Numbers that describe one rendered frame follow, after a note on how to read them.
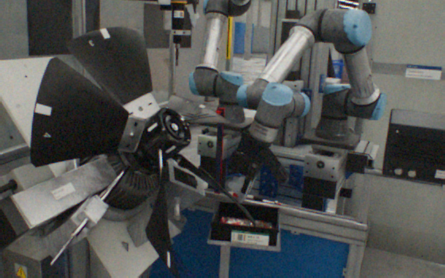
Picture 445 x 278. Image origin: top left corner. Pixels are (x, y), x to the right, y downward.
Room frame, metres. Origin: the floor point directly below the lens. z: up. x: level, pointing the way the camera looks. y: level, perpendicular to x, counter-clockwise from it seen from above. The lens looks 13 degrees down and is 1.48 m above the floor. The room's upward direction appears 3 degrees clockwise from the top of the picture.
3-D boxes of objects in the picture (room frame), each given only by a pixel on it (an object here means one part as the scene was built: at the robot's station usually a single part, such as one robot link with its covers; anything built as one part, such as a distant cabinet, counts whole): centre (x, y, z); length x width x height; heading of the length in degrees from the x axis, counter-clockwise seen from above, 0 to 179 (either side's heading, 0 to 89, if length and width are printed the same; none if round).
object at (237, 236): (1.23, -0.10, 0.85); 0.22 x 0.17 x 0.07; 82
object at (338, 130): (1.71, -0.49, 1.09); 0.15 x 0.15 x 0.10
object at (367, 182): (1.25, -0.49, 0.96); 0.03 x 0.03 x 0.20; 68
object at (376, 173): (1.21, -0.59, 1.04); 0.24 x 0.03 x 0.03; 68
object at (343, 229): (1.41, -0.09, 0.82); 0.90 x 0.04 x 0.08; 68
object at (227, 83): (1.92, -0.03, 1.20); 0.13 x 0.12 x 0.14; 73
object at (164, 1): (1.11, 0.14, 1.50); 0.09 x 0.07 x 0.10; 103
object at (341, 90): (1.70, -0.49, 1.20); 0.13 x 0.12 x 0.14; 51
